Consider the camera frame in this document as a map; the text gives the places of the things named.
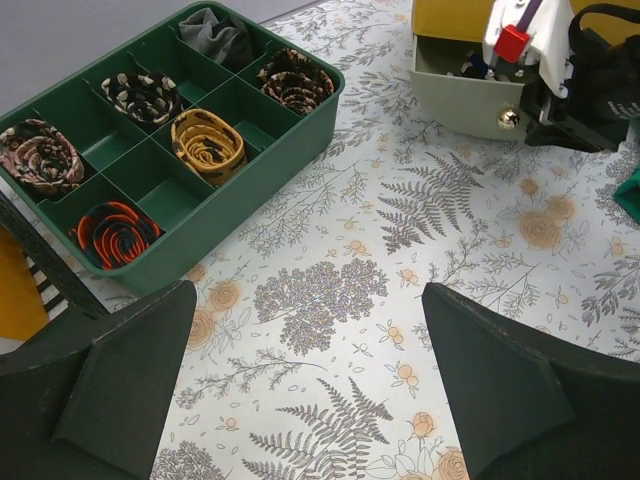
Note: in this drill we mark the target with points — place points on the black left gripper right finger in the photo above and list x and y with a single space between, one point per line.
528 405

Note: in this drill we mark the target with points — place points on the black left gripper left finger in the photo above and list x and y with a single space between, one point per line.
88 398

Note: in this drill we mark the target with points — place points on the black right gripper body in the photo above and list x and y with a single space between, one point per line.
603 90

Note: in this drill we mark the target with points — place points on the orange plastic folder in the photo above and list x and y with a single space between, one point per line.
22 309

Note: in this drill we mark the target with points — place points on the cream cylindrical drawer box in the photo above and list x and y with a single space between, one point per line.
458 89

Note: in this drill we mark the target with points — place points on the green cloth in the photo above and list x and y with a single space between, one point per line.
627 195

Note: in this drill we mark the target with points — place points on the black mesh file holder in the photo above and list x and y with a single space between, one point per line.
60 289

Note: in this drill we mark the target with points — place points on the floral table mat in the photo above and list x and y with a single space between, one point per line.
309 198

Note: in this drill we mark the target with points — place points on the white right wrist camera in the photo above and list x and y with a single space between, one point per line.
524 33

